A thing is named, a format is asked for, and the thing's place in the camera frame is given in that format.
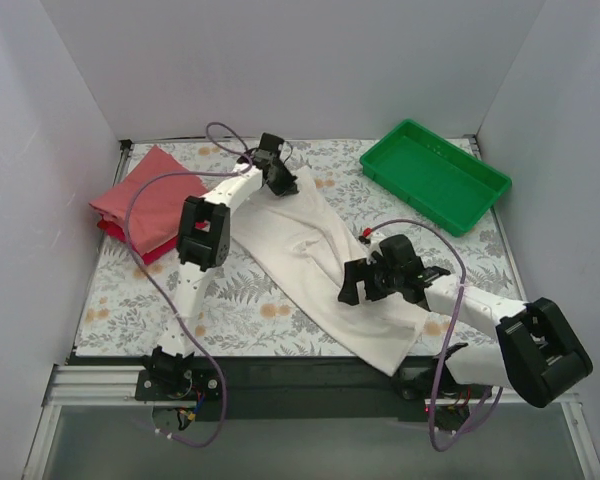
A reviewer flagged folded red t shirt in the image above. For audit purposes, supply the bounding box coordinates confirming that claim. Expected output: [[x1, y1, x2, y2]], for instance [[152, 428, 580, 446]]
[[97, 219, 177, 265]]

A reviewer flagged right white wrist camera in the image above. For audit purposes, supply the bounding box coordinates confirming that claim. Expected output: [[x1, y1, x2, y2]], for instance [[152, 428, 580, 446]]
[[358, 227, 386, 260]]

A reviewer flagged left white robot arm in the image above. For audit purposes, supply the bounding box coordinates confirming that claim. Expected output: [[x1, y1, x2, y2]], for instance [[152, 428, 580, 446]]
[[145, 133, 298, 400]]

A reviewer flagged green plastic tray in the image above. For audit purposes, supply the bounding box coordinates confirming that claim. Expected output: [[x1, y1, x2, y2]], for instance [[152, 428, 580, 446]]
[[360, 119, 512, 237]]

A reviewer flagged floral table mat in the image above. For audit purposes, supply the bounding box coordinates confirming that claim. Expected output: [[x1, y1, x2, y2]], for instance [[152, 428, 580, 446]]
[[73, 139, 525, 358]]

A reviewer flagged white t shirt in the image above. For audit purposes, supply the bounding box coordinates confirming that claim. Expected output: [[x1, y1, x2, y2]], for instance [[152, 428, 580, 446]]
[[231, 167, 428, 376]]

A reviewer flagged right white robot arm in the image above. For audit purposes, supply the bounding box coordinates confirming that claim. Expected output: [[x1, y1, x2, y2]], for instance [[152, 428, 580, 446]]
[[338, 235, 593, 408]]

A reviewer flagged folded pink t shirt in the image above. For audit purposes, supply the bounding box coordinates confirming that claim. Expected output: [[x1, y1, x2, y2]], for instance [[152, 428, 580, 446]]
[[89, 146, 207, 253]]

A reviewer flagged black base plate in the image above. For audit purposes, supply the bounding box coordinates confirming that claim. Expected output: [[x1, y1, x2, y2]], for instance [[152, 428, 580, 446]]
[[134, 355, 494, 422]]

